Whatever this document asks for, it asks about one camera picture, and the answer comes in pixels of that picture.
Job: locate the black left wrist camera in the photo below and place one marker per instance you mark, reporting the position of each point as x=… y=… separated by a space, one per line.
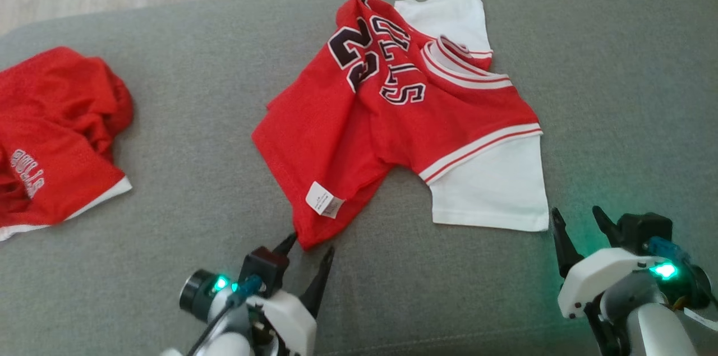
x=263 y=269

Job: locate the grey sofa seat cushion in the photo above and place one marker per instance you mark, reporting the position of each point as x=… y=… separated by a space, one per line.
x=168 y=221

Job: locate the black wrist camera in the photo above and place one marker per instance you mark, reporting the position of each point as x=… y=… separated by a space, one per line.
x=642 y=230
x=263 y=269

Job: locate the red basketball shorts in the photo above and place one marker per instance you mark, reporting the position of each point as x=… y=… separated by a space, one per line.
x=61 y=120

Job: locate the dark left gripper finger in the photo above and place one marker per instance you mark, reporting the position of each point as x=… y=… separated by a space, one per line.
x=287 y=245
x=320 y=289

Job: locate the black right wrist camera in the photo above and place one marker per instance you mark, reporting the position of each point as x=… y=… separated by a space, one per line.
x=642 y=230

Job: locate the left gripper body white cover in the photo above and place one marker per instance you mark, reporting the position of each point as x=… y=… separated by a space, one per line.
x=286 y=322

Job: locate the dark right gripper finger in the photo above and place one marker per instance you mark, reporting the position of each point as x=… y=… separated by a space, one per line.
x=608 y=228
x=565 y=249

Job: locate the red white basketball jersey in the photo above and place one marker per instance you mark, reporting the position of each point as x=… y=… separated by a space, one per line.
x=392 y=126

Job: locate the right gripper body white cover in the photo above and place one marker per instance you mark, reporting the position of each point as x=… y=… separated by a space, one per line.
x=600 y=274

